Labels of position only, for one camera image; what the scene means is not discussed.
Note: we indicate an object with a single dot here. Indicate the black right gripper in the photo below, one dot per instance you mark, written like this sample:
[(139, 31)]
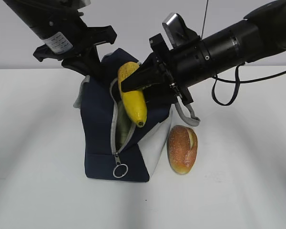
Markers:
[(169, 68)]

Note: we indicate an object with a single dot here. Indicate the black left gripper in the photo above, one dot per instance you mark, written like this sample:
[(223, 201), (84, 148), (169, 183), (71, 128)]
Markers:
[(68, 39)]

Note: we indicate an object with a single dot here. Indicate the yellow banana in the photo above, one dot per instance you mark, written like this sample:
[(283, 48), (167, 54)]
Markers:
[(133, 101)]

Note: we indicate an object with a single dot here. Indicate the brown bread roll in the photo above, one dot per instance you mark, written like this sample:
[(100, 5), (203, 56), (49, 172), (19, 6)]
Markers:
[(182, 148)]

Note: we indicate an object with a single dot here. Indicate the navy and white lunch bag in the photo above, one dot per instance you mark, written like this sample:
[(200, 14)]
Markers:
[(136, 159)]

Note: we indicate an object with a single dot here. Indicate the green lid glass container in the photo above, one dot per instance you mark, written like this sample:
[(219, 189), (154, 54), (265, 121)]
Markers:
[(123, 127)]

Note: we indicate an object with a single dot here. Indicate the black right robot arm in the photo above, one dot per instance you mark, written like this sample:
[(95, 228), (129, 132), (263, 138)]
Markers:
[(260, 34)]

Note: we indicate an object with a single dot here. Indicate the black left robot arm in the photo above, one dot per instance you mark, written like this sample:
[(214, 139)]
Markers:
[(24, 9)]

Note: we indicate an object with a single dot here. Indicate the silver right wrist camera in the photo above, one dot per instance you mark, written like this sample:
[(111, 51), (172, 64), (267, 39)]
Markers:
[(177, 31)]

